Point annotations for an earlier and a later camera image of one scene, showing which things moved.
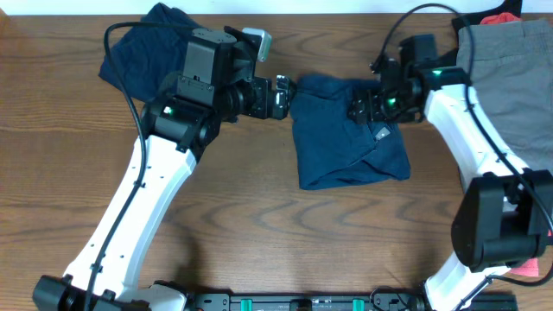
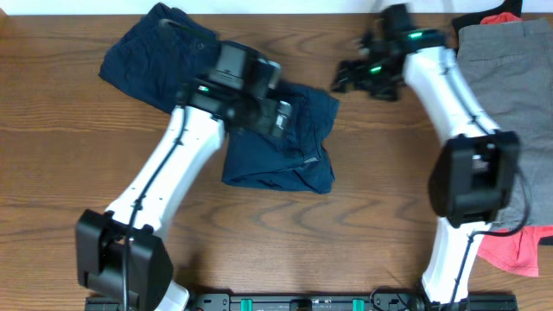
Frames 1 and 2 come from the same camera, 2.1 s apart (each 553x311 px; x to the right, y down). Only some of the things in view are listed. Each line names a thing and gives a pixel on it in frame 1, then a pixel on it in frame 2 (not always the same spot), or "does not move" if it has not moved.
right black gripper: (376, 113) → (365, 66)
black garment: (448, 59) does not move
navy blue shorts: (333, 149) → (294, 160)
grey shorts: (511, 64) does not move
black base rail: (206, 301) does not move
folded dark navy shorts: (145, 57) does not move
